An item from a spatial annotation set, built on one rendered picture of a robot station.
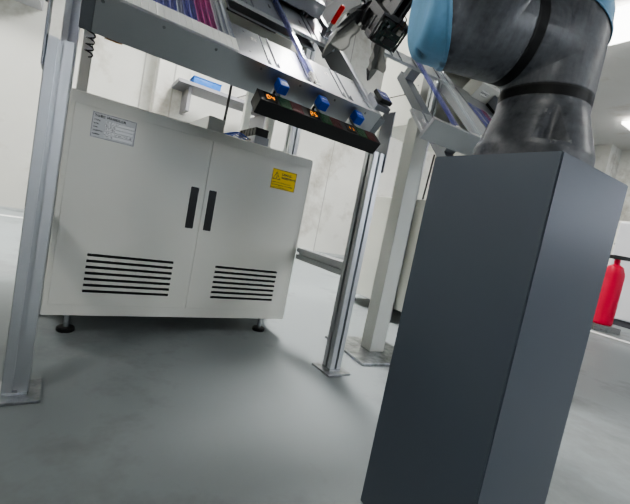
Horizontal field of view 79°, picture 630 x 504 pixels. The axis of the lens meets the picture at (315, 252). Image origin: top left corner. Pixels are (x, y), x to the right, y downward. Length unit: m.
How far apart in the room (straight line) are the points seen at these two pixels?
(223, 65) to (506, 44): 0.55
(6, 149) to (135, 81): 1.31
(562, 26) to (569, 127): 0.12
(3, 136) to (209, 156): 3.42
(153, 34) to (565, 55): 0.68
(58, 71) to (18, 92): 3.66
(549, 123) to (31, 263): 0.84
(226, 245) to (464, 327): 0.84
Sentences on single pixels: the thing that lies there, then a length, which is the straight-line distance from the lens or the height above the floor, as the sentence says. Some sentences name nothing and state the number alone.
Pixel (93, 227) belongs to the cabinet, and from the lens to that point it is 1.13.
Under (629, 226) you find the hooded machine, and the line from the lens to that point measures 4.62.
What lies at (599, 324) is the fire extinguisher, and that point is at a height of 0.05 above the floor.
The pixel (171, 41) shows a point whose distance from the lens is 0.88.
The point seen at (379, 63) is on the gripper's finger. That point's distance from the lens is 0.94.
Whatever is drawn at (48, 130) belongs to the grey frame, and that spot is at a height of 0.49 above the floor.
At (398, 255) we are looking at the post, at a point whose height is 0.36.
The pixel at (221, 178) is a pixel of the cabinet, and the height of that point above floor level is 0.49.
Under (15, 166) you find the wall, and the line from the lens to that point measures 4.46.
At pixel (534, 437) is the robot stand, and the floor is 0.20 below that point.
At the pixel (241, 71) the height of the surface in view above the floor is 0.70.
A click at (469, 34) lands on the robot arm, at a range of 0.56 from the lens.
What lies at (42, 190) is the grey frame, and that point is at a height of 0.38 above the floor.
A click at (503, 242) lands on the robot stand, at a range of 0.51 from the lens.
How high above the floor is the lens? 0.42
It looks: 5 degrees down
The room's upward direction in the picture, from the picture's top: 11 degrees clockwise
